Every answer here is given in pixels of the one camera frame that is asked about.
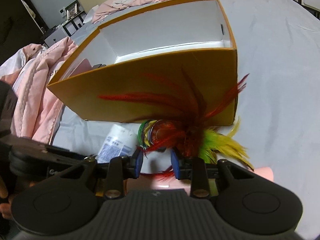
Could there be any red yellow feather shuttlecock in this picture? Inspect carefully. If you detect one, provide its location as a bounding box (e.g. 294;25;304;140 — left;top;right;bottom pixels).
98;69;254;171

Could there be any person left hand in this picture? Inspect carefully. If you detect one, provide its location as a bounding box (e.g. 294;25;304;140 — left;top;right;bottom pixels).
0;178;12;220

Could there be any white blue tissue packet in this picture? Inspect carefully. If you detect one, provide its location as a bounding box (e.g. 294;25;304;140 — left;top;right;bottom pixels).
96;125;138;164

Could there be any pink quilt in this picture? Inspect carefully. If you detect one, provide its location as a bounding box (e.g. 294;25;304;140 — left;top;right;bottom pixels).
1;37;78;144

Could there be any orange cardboard box white inside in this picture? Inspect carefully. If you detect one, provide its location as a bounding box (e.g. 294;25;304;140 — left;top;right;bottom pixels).
48;0;238;122

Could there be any dark grey flat box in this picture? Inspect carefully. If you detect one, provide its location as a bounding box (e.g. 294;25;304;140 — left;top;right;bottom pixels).
92;64;106;69

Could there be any pink leather key pouch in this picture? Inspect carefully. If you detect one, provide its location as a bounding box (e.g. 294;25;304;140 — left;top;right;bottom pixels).
69;59;92;77

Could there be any white nightstand left side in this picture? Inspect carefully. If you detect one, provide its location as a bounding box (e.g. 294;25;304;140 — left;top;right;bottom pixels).
43;0;86;47

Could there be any light pink pillow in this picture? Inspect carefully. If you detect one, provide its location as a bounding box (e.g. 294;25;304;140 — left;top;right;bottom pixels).
91;0;160;23

